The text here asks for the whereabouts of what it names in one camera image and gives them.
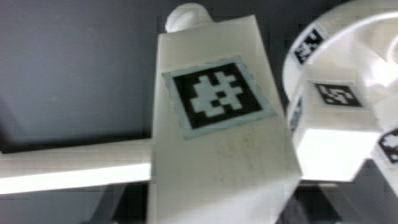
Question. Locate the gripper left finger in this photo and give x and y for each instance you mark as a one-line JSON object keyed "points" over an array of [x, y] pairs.
{"points": [[123, 205]]}

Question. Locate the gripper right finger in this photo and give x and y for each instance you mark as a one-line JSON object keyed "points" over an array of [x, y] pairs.
{"points": [[319, 207]]}

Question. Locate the white stool leg with tags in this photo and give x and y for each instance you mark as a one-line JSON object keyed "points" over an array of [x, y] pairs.
{"points": [[385, 156]]}

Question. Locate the white U-shaped obstacle wall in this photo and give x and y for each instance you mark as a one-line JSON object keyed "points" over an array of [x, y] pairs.
{"points": [[75, 167]]}

